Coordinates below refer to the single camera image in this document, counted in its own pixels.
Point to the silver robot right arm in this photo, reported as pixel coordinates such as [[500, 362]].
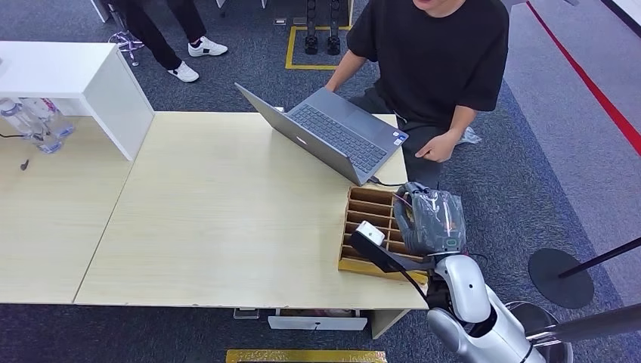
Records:
[[470, 305]]

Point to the black stanchion disc base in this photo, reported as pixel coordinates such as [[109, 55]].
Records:
[[556, 283]]

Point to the clear plastic water bottle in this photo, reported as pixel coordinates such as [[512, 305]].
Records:
[[55, 120], [27, 128]]

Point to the chrome rimmed stanchion base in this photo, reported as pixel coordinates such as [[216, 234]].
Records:
[[536, 315]]

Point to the wooden card organiser box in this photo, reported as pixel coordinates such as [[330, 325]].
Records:
[[370, 208]]

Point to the white desk riser shelf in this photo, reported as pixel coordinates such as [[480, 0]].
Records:
[[75, 75]]

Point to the black robot leg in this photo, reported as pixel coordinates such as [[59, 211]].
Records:
[[334, 30], [311, 30]]

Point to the white under-desk drawer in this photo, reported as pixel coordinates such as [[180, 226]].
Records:
[[316, 322]]

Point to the grey open laptop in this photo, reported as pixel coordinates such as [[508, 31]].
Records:
[[345, 135]]

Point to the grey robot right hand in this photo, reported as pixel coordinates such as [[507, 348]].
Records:
[[433, 223]]

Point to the chrome chair base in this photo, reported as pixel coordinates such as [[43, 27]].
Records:
[[127, 45]]

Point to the seated person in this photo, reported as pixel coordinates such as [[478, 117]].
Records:
[[430, 65]]

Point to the small black desk object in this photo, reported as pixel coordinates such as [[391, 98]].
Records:
[[24, 164]]

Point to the metal desk bracket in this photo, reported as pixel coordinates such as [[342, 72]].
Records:
[[246, 314]]

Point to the gold box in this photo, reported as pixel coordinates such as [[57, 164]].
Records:
[[305, 356]]

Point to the person's left hand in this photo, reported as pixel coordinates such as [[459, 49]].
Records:
[[439, 148]]

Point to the clear plastic bag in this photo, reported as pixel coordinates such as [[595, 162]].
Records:
[[470, 136]]

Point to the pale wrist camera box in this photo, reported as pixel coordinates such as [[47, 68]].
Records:
[[373, 240]]

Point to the floor outlet plate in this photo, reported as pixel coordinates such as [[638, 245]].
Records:
[[280, 22]]

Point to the thin black stanchion pole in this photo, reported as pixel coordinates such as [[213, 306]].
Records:
[[601, 258]]

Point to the standing person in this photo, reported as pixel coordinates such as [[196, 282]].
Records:
[[160, 40]]

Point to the thick black stanchion pole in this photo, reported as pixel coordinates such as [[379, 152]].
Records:
[[596, 325]]

